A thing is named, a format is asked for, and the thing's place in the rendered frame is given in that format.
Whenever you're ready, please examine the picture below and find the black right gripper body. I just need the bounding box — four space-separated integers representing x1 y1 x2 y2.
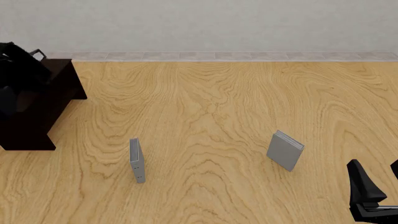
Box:
350 202 398 222

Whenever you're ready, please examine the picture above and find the dark brown wooden cabinet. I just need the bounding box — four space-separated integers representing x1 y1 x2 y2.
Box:
0 58 88 151

